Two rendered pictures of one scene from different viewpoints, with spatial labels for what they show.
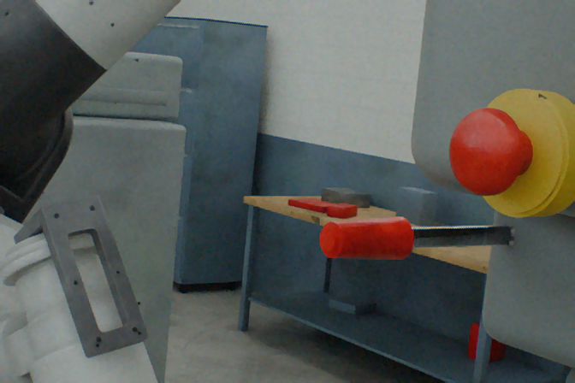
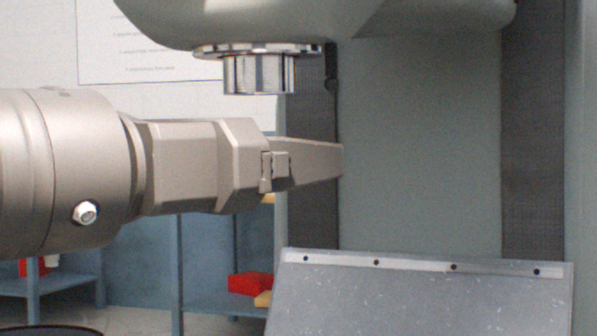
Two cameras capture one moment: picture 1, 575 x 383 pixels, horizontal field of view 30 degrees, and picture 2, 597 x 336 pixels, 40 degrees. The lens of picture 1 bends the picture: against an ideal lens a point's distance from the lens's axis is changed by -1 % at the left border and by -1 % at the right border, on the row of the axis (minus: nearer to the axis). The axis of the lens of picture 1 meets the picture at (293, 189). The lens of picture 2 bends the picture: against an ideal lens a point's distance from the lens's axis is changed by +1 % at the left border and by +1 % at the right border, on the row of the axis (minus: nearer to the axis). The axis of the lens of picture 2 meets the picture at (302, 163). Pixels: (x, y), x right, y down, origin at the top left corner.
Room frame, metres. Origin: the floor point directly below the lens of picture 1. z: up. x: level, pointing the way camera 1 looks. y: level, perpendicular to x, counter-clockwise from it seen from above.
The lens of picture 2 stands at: (0.17, -0.06, 1.26)
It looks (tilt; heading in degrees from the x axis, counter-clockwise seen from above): 3 degrees down; 331
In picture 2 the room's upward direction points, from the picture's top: 1 degrees counter-clockwise
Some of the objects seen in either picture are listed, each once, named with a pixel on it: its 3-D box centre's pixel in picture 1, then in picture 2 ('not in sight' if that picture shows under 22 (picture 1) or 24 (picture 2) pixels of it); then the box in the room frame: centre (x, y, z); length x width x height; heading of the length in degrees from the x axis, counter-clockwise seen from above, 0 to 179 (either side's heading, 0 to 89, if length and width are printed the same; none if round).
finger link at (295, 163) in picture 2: not in sight; (306, 163); (0.60, -0.29, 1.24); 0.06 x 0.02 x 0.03; 103
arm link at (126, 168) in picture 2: not in sight; (121, 172); (0.63, -0.19, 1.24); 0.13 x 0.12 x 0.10; 13
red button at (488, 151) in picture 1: (494, 152); not in sight; (0.50, -0.09, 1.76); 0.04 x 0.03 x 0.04; 37
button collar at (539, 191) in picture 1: (529, 153); not in sight; (0.51, -0.11, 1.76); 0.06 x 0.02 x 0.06; 37
